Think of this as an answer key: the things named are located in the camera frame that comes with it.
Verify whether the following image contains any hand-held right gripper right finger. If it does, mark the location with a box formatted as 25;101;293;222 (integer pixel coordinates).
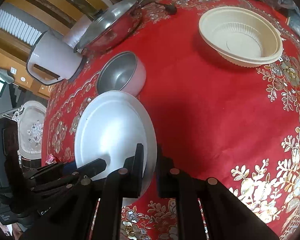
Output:
156;144;280;240

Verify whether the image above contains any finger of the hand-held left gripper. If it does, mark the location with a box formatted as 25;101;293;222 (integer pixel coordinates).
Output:
23;162;78;193
74;158;107;180

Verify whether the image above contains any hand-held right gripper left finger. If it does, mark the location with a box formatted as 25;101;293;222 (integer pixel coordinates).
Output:
20;143;144;240

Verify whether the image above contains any large white foam bowl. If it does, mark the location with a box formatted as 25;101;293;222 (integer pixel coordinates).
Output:
74;90;157;207

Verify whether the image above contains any white ornate chair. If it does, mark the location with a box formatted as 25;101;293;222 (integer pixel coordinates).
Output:
14;100;47;160

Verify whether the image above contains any pink pot with steel inside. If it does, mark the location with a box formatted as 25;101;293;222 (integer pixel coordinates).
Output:
96;51;147;98

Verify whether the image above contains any white electric kettle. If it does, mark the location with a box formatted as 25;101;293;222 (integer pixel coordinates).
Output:
26;29;87;85

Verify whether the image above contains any white pleated blind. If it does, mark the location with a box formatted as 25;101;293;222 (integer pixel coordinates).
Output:
0;8;42;47

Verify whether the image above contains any white paper roll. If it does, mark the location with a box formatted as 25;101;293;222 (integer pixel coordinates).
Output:
62;14;95;48

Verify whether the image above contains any steel wok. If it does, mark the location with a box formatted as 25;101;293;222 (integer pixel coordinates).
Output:
74;0;150;55

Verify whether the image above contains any glass wok lid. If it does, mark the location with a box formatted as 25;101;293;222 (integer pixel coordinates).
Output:
75;0;143;52

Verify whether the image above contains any beige plastic bowl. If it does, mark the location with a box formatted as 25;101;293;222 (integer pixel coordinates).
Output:
199;6;283;68

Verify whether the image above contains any black power plug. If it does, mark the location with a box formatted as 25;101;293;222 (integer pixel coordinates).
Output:
154;1;177;14

